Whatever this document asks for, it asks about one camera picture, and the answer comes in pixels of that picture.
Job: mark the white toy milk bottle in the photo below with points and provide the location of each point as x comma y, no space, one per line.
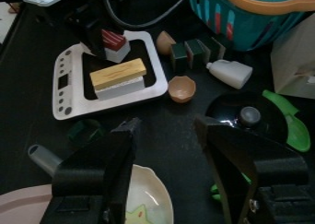
231,73

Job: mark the white paper box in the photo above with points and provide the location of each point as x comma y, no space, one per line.
295,61

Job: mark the black pot lid grey knob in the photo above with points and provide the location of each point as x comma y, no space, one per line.
246,111

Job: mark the green toy spatula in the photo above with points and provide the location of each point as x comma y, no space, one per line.
295,126

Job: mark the white toy kitchen scale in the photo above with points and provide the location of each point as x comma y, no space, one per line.
74,98

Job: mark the red tuna sushi toy block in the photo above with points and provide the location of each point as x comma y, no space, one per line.
116,46

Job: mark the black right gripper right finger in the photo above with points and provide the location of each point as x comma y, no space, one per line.
254,172

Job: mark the teal basket with orange rim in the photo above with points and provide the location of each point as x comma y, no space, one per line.
250,15

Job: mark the dark green toy cup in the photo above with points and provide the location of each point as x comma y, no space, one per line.
84,132

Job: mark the brown toy eggshell half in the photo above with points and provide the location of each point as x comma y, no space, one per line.
182,89
164,43

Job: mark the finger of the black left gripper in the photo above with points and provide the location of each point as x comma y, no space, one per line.
96,40

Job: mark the small green toy piece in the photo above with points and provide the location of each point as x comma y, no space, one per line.
216,192

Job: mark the green maki roll toy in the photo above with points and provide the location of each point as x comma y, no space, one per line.
179,58
215,47
196,52

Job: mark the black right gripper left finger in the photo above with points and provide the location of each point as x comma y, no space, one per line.
94,178

